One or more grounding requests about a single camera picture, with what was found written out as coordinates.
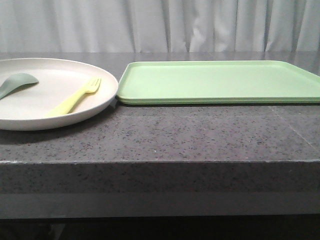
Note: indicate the pale green plastic spoon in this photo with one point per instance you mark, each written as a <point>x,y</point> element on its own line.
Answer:
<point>15,81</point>

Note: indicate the white pleated curtain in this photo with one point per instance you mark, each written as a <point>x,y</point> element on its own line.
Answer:
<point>159,26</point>

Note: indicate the light green serving tray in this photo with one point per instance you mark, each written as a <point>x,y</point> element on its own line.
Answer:
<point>217,82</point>

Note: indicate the yellow plastic fork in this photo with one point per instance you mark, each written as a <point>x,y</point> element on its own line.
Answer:
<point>66,106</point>

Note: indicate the cream round plate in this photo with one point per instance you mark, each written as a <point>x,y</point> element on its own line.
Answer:
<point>25,110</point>

